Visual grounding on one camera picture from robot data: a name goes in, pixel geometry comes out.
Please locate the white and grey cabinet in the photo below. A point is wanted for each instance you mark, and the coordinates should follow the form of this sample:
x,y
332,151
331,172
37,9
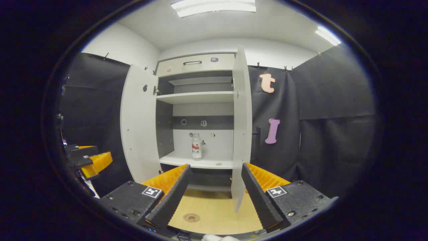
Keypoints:
x,y
197,97

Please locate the wide ceiling light panel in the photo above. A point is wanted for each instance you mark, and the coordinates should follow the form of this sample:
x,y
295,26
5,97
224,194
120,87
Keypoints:
x,y
214,7

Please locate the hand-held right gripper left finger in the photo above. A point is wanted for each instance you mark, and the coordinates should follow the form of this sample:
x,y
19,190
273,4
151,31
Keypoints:
x,y
170,201

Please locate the narrow ceiling light panel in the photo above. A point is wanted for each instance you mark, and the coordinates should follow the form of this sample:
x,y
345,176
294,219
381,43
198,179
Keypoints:
x,y
327,36

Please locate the white cabinet drawer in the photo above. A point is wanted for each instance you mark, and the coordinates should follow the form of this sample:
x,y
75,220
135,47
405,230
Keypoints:
x,y
220,65

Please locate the clear plastic bottle red label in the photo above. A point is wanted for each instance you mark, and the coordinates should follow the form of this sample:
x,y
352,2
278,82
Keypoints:
x,y
197,147

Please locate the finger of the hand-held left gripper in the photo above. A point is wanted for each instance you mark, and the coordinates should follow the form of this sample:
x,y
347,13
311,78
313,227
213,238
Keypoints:
x,y
98,162
87,147

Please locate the white cabinet door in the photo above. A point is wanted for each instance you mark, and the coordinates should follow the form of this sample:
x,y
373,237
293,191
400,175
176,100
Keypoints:
x,y
140,127
241,117

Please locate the round brown coaster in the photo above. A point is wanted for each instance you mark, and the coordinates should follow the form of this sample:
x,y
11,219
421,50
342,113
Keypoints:
x,y
191,218

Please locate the black backdrop cloth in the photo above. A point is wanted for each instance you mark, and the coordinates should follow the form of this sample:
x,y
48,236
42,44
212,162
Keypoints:
x,y
334,100
93,110

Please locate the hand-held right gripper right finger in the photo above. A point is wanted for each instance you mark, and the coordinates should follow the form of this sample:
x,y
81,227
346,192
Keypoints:
x,y
260,201

